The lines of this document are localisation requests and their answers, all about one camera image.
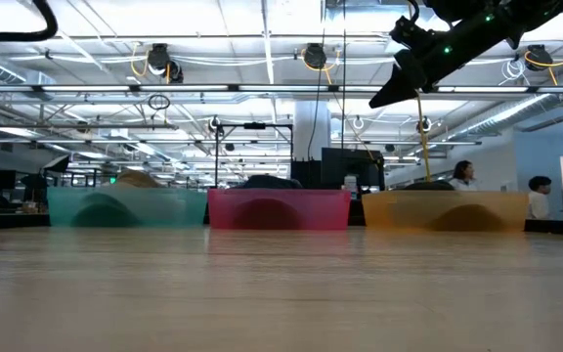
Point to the long ceiling light strip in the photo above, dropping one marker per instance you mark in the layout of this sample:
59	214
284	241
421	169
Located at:
91	88

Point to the red translucent plastic bin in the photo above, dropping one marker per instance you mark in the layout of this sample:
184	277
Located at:
330	210

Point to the teal translucent plastic bin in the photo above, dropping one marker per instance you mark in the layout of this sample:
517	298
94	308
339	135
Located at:
179	207

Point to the person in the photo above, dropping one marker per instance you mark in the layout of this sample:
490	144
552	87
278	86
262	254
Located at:
538	195
464	176

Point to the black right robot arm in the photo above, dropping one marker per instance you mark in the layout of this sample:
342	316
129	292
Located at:
506	19

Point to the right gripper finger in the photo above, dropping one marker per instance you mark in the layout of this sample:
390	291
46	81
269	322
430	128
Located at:
411	88
403	71

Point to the black background rig frame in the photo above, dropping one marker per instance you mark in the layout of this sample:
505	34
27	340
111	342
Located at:
254	125

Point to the orange translucent plastic bin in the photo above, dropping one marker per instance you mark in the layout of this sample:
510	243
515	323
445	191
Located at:
394	212

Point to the green exit sign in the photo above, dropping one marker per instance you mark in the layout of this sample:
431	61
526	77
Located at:
113	180

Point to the black equipment box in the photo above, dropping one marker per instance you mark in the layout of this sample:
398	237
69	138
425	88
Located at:
308	171

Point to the black angled screen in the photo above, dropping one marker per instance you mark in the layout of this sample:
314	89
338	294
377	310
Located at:
59	163

